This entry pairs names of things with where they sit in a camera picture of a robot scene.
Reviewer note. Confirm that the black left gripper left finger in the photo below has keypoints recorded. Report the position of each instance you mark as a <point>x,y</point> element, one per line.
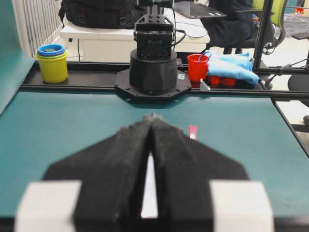
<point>112,173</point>

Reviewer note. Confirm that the light blue cloth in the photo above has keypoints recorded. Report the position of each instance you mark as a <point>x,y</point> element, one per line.
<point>234,66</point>

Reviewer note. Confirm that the green mesh office chair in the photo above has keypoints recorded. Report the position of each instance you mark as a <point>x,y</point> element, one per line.
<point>274,31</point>

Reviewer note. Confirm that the pink red spoon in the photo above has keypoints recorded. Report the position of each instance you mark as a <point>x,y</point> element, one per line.
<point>193,132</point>

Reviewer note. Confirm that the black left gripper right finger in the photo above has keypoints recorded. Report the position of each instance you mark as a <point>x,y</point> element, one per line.
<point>183,169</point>

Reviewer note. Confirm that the seated person in dark clothes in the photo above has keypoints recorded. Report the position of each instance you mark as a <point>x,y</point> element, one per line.
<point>232,29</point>

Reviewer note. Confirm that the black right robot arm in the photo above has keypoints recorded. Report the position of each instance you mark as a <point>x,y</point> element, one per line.
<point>154,42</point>

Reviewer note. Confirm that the black aluminium frame rail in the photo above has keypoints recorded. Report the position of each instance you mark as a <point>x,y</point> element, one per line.
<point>146,85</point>

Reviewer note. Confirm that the white desk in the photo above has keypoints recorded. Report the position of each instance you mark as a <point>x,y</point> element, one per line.
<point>115,45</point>

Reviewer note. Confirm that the yellow green blue stacked cups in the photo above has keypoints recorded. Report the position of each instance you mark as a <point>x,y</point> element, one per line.
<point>52,63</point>

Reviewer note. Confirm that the black backpack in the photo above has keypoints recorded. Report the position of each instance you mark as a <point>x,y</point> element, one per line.
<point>102,14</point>

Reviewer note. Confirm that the black laptop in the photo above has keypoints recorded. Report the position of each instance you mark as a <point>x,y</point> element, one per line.
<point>194,9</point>

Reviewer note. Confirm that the red plastic cup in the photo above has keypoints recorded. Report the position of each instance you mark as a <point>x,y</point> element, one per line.
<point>197,68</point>

